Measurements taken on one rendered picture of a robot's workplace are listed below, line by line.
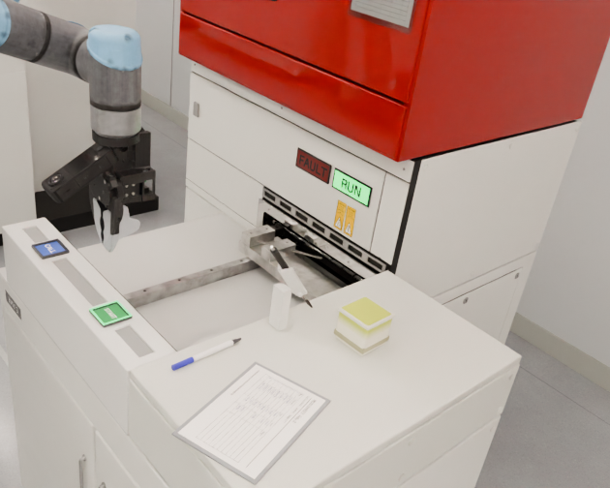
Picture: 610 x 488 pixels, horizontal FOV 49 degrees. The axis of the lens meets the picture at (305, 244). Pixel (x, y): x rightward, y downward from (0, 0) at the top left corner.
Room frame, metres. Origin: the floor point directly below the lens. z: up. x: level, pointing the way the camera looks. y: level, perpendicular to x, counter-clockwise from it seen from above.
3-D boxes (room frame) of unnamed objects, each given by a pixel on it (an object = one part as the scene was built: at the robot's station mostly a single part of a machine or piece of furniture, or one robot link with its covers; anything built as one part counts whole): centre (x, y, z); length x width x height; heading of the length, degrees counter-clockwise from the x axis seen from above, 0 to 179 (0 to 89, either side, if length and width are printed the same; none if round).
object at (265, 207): (1.41, -0.02, 0.89); 0.44 x 0.02 x 0.10; 45
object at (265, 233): (1.45, 0.12, 0.89); 0.08 x 0.03 x 0.03; 135
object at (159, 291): (1.30, 0.24, 0.84); 0.50 x 0.02 x 0.03; 135
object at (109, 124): (0.96, 0.32, 1.33); 0.08 x 0.08 x 0.05
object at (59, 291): (1.04, 0.42, 0.89); 0.55 x 0.09 x 0.14; 45
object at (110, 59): (0.96, 0.32, 1.41); 0.09 x 0.08 x 0.11; 51
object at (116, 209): (0.93, 0.31, 1.19); 0.05 x 0.02 x 0.09; 45
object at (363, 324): (0.98, -0.13, 1.00); 0.07 x 0.07 x 0.07; 47
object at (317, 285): (1.34, 0.01, 0.87); 0.36 x 0.08 x 0.03; 45
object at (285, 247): (1.39, 0.06, 0.89); 0.08 x 0.03 x 0.03; 135
